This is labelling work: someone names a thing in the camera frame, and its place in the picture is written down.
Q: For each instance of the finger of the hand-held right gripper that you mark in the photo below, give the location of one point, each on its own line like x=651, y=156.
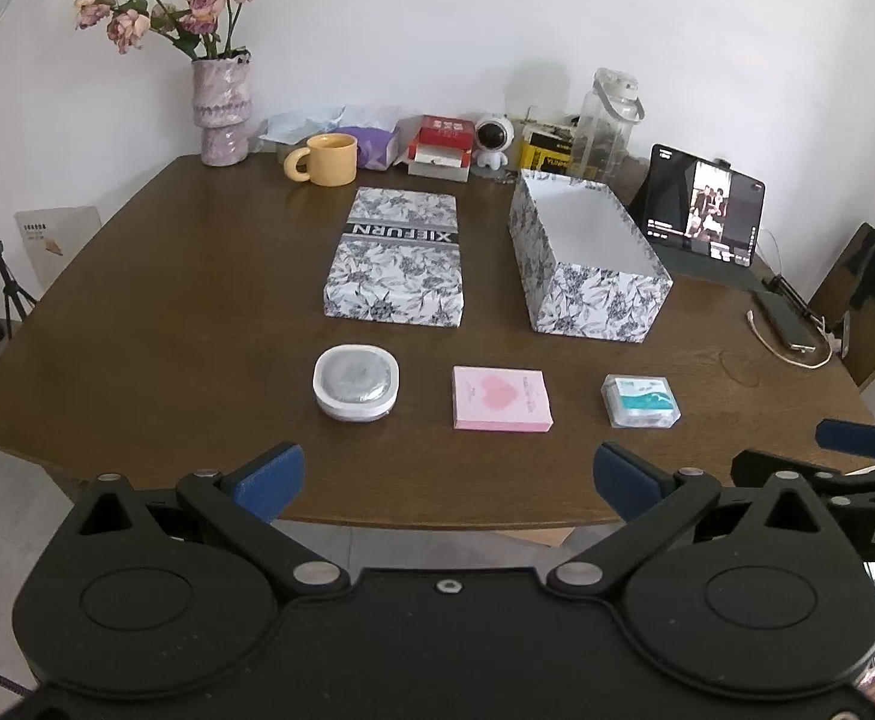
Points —
x=846, y=436
x=756, y=465

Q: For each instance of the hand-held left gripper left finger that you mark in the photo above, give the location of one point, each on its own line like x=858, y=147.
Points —
x=272, y=476

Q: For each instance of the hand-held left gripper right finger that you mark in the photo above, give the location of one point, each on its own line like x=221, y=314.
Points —
x=621, y=480

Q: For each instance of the small clear blue box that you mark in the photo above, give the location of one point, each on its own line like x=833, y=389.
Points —
x=642, y=401

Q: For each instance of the white round compact case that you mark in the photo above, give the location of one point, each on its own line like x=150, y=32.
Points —
x=357, y=382

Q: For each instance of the pink box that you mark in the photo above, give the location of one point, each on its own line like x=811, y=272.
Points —
x=502, y=399

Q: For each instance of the floral printed box lid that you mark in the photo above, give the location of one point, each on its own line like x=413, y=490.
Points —
x=396, y=259

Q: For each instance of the wooden chair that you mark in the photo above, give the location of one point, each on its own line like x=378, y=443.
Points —
x=868, y=345

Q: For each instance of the black folding stick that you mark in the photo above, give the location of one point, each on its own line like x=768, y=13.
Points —
x=793, y=296

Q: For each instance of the brown wooden desk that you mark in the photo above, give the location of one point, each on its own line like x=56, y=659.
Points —
x=182, y=315

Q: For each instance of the dark grey tablet case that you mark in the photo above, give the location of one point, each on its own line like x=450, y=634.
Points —
x=707, y=274

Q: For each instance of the black tablet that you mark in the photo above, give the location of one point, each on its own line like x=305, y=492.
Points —
x=699, y=206

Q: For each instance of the yellow mug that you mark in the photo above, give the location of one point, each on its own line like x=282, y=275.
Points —
x=332, y=160

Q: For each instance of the white board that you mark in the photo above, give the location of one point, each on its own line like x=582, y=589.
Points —
x=55, y=236

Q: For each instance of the yellow and black box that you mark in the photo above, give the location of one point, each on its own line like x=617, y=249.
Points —
x=546, y=154

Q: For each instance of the purple tissue box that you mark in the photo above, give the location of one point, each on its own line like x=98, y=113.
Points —
x=377, y=146

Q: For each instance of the clear water jug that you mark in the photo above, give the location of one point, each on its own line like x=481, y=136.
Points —
x=602, y=131

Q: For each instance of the white and red box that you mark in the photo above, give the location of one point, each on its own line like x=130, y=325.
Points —
x=437, y=163

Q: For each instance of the pink dried flowers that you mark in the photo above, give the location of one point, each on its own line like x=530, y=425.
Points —
x=201, y=4

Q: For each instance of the white robot-shaped camera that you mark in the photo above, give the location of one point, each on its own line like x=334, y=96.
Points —
x=492, y=136

